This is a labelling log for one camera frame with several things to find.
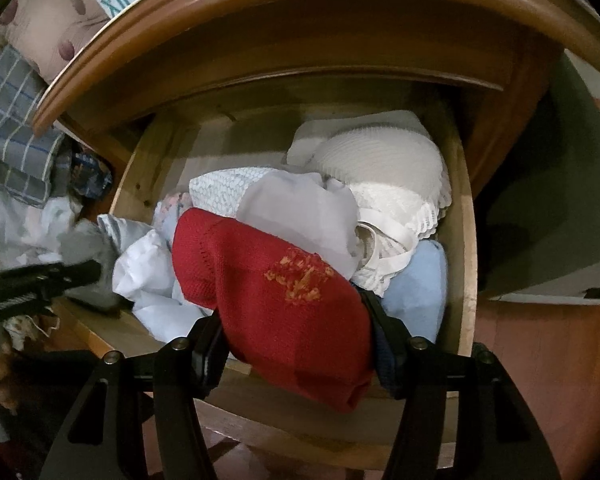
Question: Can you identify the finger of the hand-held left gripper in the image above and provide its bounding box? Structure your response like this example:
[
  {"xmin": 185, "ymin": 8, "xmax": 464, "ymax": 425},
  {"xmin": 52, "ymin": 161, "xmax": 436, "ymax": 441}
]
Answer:
[{"xmin": 0, "ymin": 259, "xmax": 102, "ymax": 318}]

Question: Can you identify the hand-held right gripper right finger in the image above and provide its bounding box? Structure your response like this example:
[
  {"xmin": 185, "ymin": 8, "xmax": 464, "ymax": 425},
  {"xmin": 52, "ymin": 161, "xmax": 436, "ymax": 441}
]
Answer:
[{"xmin": 359, "ymin": 289, "xmax": 562, "ymax": 480}]

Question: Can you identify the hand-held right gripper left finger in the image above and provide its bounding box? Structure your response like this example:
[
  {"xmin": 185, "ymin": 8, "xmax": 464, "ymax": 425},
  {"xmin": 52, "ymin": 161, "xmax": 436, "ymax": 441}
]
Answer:
[{"xmin": 37, "ymin": 310, "xmax": 231, "ymax": 480}]

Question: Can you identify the dark grey cloth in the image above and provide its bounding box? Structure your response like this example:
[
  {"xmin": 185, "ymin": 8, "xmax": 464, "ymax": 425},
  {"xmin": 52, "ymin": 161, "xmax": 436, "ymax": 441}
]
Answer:
[{"xmin": 59, "ymin": 220, "xmax": 126, "ymax": 313}]

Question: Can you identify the red underwear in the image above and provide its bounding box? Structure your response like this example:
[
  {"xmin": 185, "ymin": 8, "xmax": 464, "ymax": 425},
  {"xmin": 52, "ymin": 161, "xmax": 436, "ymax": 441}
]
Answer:
[{"xmin": 171, "ymin": 207, "xmax": 376, "ymax": 413}]

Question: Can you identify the plain white underwear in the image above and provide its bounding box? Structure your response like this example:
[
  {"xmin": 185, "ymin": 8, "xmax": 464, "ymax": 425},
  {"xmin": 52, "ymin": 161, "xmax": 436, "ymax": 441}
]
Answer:
[{"xmin": 111, "ymin": 232, "xmax": 211, "ymax": 346}]

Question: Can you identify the pale blue striped underwear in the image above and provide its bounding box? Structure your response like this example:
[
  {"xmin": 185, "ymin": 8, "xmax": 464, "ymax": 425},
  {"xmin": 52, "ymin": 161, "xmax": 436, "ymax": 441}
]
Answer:
[{"xmin": 97, "ymin": 212, "xmax": 156, "ymax": 251}]

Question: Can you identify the wooden drawer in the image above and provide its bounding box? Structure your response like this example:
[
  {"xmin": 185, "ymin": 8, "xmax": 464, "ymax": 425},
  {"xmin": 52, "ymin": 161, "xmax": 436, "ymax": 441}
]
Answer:
[{"xmin": 55, "ymin": 92, "xmax": 481, "ymax": 471}]

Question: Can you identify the floral light blue underwear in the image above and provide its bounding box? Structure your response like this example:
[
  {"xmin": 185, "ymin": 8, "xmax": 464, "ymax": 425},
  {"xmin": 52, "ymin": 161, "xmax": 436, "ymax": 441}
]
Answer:
[{"xmin": 152, "ymin": 191, "xmax": 197, "ymax": 243}]

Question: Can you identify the pale grey underwear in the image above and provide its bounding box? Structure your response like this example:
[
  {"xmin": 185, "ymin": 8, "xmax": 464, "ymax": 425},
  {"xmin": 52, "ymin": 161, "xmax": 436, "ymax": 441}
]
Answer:
[{"xmin": 236, "ymin": 171, "xmax": 365, "ymax": 282}]

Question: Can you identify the white dotted underwear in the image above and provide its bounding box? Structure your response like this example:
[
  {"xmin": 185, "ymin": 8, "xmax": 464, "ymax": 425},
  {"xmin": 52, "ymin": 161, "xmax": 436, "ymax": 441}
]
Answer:
[{"xmin": 187, "ymin": 166, "xmax": 283, "ymax": 221}]

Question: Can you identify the white lace bra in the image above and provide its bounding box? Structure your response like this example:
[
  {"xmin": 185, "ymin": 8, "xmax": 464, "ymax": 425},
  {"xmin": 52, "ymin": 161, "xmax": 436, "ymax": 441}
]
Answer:
[{"xmin": 305, "ymin": 127, "xmax": 453, "ymax": 301}]

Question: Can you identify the white garment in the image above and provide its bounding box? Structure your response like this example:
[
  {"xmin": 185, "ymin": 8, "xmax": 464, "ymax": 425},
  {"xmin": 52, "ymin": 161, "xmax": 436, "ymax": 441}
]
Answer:
[{"xmin": 286, "ymin": 111, "xmax": 433, "ymax": 166}]

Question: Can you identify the white floral cloth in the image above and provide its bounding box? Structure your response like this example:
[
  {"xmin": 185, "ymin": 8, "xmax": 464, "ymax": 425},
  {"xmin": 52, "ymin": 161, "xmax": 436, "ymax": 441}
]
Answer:
[{"xmin": 0, "ymin": 192, "xmax": 81, "ymax": 273}]

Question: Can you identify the blue plaid fabric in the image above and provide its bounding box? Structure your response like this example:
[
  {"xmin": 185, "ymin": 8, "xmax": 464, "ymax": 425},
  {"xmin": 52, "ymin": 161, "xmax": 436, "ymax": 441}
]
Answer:
[{"xmin": 69, "ymin": 150, "xmax": 113, "ymax": 198}]

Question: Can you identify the blue grey plaid cloth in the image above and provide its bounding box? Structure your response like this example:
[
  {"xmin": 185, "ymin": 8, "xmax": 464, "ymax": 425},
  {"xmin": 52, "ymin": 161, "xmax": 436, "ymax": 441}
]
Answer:
[{"xmin": 0, "ymin": 45, "xmax": 68, "ymax": 208}]

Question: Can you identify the pink printed pillow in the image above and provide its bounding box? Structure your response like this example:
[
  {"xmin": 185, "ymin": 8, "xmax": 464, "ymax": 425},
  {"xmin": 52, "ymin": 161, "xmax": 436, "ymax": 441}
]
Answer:
[{"xmin": 2, "ymin": 0, "xmax": 113, "ymax": 83}]

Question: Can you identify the wooden nightstand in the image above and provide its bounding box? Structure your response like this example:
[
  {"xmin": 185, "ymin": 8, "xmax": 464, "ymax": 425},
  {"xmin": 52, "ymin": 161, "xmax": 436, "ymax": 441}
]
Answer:
[{"xmin": 30, "ymin": 0, "xmax": 600, "ymax": 201}]

